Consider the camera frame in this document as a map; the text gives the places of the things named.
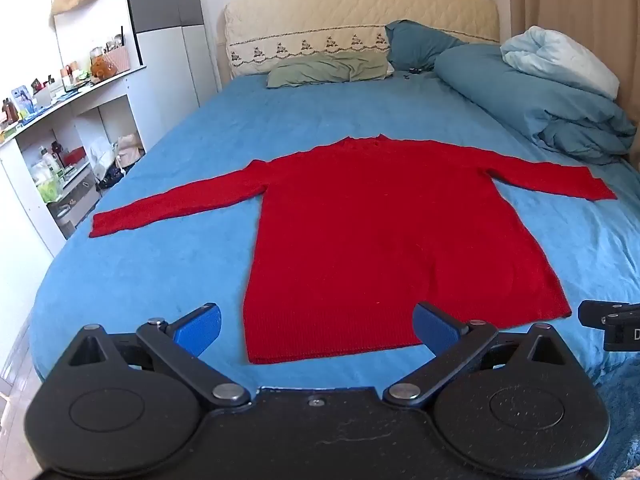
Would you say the pale blue quilt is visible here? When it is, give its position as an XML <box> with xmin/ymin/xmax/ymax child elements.
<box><xmin>501</xmin><ymin>26</ymin><xmax>621</xmax><ymax>98</ymax></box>

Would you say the blue duvet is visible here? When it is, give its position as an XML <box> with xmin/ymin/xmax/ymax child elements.
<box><xmin>434</xmin><ymin>42</ymin><xmax>638</xmax><ymax>166</ymax></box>

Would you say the bed with blue sheet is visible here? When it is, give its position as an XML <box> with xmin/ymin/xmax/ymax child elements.
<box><xmin>27</xmin><ymin>71</ymin><xmax>640</xmax><ymax>397</ymax></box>

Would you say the blue pillow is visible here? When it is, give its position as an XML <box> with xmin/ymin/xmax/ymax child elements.
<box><xmin>385</xmin><ymin>20</ymin><xmax>468</xmax><ymax>73</ymax></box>

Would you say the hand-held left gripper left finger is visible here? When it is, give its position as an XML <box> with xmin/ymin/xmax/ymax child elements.
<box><xmin>47</xmin><ymin>303</ymin><xmax>252</xmax><ymax>408</ymax></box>

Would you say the blue fluffy rug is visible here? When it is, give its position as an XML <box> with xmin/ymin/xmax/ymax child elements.
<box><xmin>585</xmin><ymin>350</ymin><xmax>640</xmax><ymax>480</ymax></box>

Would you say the green packet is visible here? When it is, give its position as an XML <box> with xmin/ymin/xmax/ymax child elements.
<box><xmin>35</xmin><ymin>177</ymin><xmax>63</xmax><ymax>203</ymax></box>

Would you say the beige quilted headboard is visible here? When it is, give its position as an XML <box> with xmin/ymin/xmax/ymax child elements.
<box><xmin>223</xmin><ymin>0</ymin><xmax>501</xmax><ymax>80</ymax></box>

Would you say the blue packet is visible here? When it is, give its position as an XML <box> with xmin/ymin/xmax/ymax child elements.
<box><xmin>11</xmin><ymin>85</ymin><xmax>36</xmax><ymax>113</ymax></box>

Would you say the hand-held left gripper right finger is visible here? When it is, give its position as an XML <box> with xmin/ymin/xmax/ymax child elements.
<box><xmin>382</xmin><ymin>302</ymin><xmax>596</xmax><ymax>408</ymax></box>

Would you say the beige cloth bag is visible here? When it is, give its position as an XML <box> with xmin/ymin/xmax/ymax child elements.
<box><xmin>114</xmin><ymin>134</ymin><xmax>146</xmax><ymax>166</ymax></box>

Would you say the pink box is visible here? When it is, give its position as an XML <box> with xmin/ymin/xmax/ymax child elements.
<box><xmin>102</xmin><ymin>42</ymin><xmax>132</xmax><ymax>75</ymax></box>

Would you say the red knit sweater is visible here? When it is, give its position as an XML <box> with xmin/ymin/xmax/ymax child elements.
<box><xmin>90</xmin><ymin>133</ymin><xmax>618</xmax><ymax>365</ymax></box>

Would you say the green pillow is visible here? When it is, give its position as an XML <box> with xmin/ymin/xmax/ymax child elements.
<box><xmin>266</xmin><ymin>51</ymin><xmax>390</xmax><ymax>89</ymax></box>

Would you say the brown teddy bear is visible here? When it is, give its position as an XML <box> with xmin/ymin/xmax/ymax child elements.
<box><xmin>90</xmin><ymin>56</ymin><xmax>118</xmax><ymax>81</ymax></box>

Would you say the white and grey wardrobe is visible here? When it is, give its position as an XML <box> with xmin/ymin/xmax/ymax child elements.
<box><xmin>122</xmin><ymin>0</ymin><xmax>221</xmax><ymax>151</ymax></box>

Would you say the white shelf unit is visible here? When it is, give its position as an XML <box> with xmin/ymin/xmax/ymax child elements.
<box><xmin>0</xmin><ymin>62</ymin><xmax>151</xmax><ymax>261</ymax></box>

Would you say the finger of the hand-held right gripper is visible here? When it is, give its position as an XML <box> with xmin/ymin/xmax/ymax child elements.
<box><xmin>578</xmin><ymin>301</ymin><xmax>640</xmax><ymax>328</ymax></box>

